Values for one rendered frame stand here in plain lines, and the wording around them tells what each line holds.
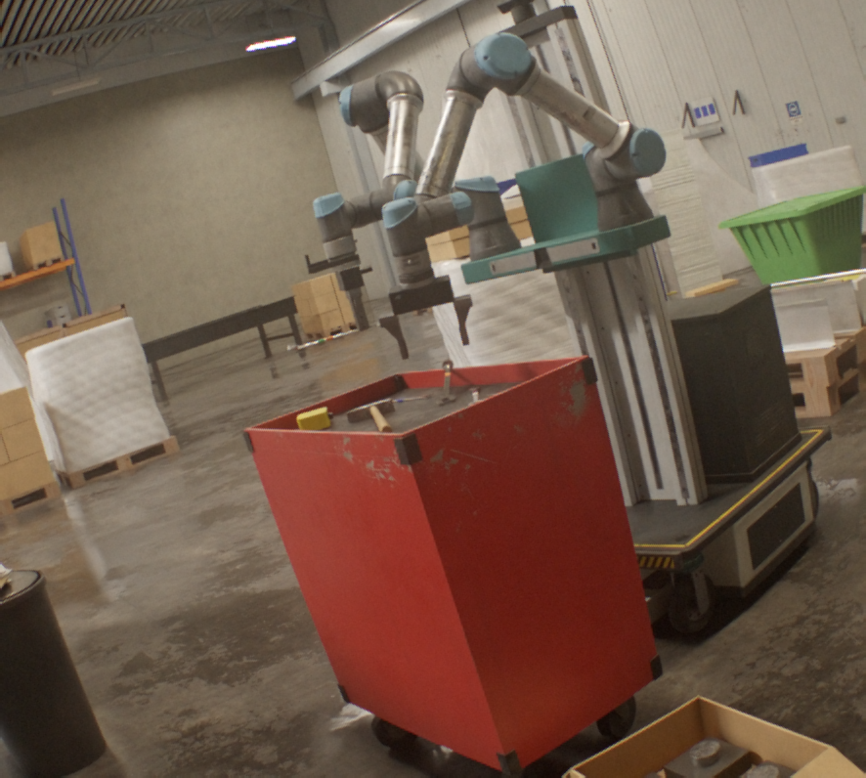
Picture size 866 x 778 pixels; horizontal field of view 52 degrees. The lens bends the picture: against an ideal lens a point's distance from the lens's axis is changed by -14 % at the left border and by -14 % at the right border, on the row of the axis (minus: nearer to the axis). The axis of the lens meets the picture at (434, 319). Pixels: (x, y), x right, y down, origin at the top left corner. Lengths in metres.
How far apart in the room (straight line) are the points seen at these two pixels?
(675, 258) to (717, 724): 4.78
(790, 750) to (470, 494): 0.83
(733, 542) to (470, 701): 1.03
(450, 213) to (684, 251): 4.39
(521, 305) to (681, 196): 1.50
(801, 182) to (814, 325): 5.38
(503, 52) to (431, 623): 1.24
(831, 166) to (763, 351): 7.12
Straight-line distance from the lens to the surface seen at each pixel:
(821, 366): 4.46
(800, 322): 4.67
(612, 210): 2.51
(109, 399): 9.21
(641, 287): 2.74
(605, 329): 2.93
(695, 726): 2.02
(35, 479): 8.91
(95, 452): 9.17
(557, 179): 2.80
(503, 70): 2.24
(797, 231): 5.51
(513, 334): 5.54
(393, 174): 2.48
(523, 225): 5.59
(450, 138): 2.33
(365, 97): 2.72
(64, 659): 3.05
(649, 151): 2.40
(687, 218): 6.48
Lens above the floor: 1.26
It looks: 5 degrees down
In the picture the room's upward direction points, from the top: 16 degrees counter-clockwise
